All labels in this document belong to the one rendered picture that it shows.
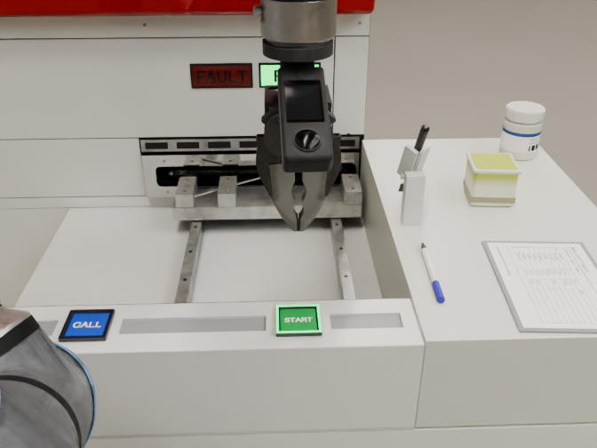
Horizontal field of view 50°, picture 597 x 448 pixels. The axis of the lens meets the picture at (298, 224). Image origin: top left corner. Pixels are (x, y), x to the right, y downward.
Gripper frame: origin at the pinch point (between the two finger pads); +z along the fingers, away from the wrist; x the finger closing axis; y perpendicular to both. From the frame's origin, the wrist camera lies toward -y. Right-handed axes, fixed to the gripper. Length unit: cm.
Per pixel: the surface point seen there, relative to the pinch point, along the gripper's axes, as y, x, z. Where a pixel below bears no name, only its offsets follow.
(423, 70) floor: 430, -113, 110
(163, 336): -1.3, 16.5, 14.6
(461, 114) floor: 333, -118, 110
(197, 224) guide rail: 45, 18, 26
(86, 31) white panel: 59, 37, -8
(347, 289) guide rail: 23.0, -8.9, 25.5
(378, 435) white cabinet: -3.9, -10.3, 29.7
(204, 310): 3.6, 11.9, 14.6
